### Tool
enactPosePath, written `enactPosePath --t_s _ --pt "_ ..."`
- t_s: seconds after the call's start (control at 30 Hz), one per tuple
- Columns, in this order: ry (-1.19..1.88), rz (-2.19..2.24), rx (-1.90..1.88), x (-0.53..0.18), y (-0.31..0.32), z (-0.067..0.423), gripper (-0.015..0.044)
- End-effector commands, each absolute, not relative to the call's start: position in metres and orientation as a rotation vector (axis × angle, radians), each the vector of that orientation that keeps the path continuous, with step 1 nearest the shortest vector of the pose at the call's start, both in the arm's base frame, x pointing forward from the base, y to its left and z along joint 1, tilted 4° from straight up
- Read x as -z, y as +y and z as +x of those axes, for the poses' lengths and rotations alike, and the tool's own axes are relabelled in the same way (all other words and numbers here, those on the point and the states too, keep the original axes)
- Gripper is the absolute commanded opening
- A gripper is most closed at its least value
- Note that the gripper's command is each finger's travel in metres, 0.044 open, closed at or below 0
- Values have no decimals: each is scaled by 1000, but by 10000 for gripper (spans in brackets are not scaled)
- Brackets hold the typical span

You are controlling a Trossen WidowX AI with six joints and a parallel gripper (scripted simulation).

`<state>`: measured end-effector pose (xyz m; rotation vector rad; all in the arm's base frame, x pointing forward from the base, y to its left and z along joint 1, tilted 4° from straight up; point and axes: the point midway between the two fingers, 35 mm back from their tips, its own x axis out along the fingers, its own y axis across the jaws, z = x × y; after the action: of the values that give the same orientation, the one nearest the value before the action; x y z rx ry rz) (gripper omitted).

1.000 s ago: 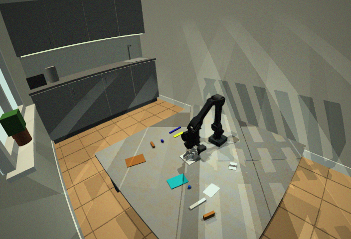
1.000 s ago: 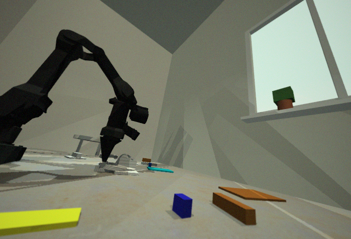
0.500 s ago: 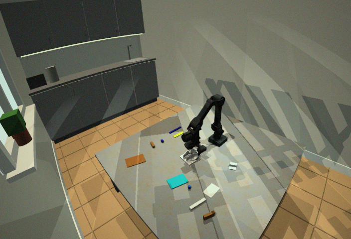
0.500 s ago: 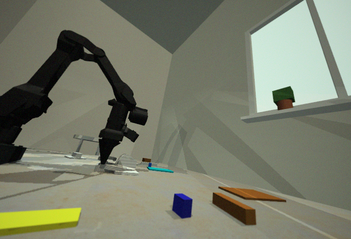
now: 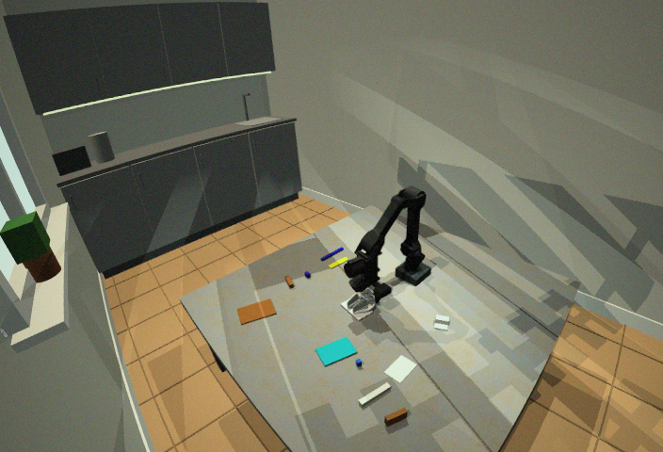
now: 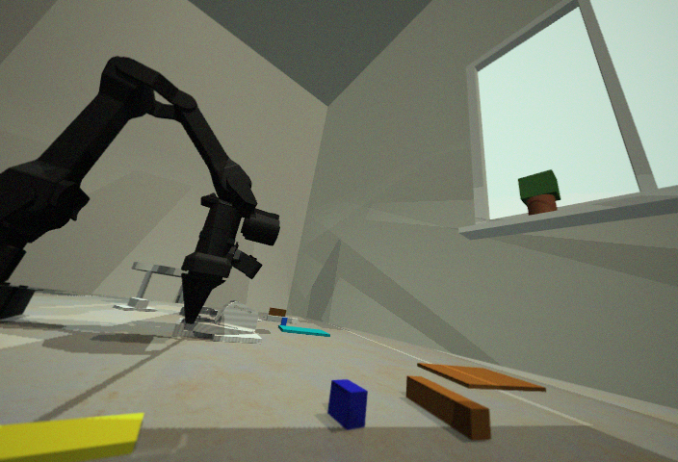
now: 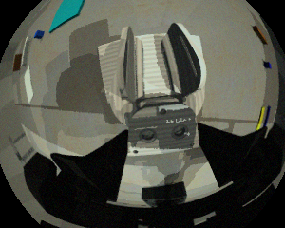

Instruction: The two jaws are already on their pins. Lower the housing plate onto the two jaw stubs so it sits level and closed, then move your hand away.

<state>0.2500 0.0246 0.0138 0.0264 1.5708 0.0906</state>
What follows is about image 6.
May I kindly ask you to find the yellow flat bar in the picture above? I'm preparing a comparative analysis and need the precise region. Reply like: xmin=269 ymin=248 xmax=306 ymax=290
xmin=0 ymin=413 xmax=144 ymax=462

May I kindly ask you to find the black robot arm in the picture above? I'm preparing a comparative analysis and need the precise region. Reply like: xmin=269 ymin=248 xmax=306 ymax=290
xmin=0 ymin=57 xmax=280 ymax=286

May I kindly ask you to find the orange flat plate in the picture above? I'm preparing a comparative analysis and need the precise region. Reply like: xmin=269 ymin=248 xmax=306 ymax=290
xmin=417 ymin=363 xmax=546 ymax=392

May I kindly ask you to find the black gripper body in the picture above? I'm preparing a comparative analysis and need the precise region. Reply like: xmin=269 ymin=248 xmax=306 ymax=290
xmin=181 ymin=227 xmax=236 ymax=280

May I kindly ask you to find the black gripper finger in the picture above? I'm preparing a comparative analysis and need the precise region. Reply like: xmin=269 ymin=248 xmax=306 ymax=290
xmin=181 ymin=273 xmax=225 ymax=324

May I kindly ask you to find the teal flat rectangular plate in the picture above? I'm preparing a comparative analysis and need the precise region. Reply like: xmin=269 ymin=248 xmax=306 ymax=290
xmin=278 ymin=325 xmax=330 ymax=337

